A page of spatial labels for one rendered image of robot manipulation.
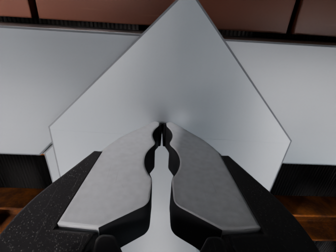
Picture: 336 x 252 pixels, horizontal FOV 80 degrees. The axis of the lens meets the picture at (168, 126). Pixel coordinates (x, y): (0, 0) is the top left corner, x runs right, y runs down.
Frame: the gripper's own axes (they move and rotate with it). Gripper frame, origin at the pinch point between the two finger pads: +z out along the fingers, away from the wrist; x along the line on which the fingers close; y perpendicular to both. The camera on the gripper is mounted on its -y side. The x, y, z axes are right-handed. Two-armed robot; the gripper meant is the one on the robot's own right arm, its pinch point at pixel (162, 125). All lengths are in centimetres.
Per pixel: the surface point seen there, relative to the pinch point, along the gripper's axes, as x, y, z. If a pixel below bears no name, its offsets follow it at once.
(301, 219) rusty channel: 33, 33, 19
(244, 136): 6.1, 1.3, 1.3
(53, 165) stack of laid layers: -8.6, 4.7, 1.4
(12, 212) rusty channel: -31.1, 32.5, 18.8
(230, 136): 5.1, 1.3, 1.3
